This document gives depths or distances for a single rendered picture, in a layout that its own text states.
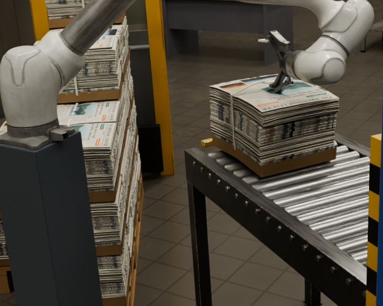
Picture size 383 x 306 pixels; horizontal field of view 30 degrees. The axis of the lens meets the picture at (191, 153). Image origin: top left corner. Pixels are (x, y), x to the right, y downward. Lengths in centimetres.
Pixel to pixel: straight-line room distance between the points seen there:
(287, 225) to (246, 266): 142
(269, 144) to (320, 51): 36
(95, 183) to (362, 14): 115
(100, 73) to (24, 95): 104
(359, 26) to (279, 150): 47
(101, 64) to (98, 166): 63
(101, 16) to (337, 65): 73
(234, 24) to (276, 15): 43
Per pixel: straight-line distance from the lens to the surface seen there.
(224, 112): 242
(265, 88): 239
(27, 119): 212
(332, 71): 202
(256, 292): 317
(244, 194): 216
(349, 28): 210
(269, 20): 695
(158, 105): 429
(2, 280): 336
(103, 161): 260
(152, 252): 354
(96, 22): 223
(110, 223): 270
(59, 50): 225
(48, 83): 212
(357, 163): 240
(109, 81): 311
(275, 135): 223
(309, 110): 226
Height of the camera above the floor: 169
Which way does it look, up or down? 21 degrees down
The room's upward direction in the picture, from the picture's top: 4 degrees counter-clockwise
